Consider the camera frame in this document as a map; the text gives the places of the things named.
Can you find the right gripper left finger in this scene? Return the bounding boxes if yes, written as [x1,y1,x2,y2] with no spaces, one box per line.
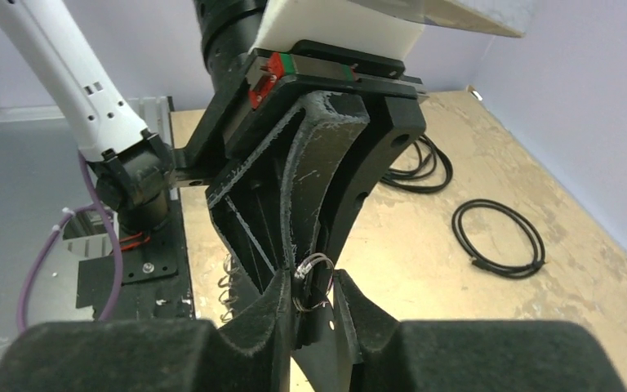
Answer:
[0,270,291,391]

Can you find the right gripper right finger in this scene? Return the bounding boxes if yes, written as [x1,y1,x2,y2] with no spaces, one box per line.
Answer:
[334,269,625,391]

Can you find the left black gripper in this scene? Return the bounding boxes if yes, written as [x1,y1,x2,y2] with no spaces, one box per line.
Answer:
[175,40,429,310]

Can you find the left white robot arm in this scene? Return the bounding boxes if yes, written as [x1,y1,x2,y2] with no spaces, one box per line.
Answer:
[0,1,426,312]

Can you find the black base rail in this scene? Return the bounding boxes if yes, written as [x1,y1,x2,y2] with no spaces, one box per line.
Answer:
[68,189,195,320]

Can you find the large tangled black cable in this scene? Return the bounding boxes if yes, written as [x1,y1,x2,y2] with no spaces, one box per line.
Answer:
[379,134,454,194]

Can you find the small split key ring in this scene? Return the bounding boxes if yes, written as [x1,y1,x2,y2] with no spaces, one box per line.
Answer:
[291,252,337,314]

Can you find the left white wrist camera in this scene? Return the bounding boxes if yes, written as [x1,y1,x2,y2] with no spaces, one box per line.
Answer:
[251,0,536,60]

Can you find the small coiled black cable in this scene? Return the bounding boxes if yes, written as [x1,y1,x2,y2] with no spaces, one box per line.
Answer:
[451,198,547,280]

